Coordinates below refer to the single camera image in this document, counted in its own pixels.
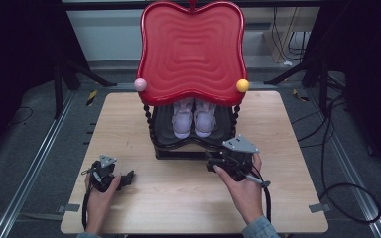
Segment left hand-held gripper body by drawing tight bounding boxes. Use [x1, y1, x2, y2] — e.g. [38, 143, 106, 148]
[88, 154, 123, 193]

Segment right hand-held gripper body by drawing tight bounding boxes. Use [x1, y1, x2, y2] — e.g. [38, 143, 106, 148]
[211, 134, 261, 182]

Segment white sneaker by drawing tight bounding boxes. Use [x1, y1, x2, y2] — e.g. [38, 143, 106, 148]
[193, 98, 217, 139]
[172, 98, 195, 140]

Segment red and black shoe rack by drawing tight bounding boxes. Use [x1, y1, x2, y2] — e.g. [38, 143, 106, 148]
[133, 0, 251, 162]

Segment person's left hand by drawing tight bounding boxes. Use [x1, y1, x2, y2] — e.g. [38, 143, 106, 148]
[84, 173, 123, 214]

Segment person's right hand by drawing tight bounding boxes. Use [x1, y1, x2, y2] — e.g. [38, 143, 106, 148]
[212, 153, 263, 216]

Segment grey tape piece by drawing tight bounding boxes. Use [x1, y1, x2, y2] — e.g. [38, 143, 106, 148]
[308, 202, 332, 214]
[57, 203, 81, 213]

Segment yellow and black floor tape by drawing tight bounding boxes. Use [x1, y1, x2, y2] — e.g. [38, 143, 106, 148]
[85, 89, 99, 107]
[292, 88, 311, 103]

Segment black metal stand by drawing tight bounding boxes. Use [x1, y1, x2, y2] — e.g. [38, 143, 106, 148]
[53, 51, 118, 121]
[263, 58, 332, 117]

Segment wooden cabinet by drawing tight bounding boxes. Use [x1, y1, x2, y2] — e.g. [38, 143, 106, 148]
[263, 6, 319, 64]

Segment black curtain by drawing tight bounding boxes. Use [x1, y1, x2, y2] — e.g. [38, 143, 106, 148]
[0, 0, 91, 165]
[301, 0, 381, 182]

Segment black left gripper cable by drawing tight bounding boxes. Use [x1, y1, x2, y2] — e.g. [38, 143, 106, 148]
[80, 167, 97, 231]

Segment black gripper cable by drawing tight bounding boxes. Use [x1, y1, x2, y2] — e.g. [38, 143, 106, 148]
[243, 164, 273, 223]
[80, 167, 97, 231]

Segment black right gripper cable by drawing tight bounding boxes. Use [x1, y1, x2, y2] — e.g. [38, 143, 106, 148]
[243, 164, 273, 223]

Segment aluminium floor rail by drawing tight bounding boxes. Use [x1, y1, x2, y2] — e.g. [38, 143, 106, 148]
[306, 88, 381, 238]
[0, 91, 77, 238]

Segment black floor cable loop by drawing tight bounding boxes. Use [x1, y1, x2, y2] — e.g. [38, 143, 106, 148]
[291, 73, 381, 225]

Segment thin black floor cable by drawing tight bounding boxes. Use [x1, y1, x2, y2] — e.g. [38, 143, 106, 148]
[8, 105, 35, 128]

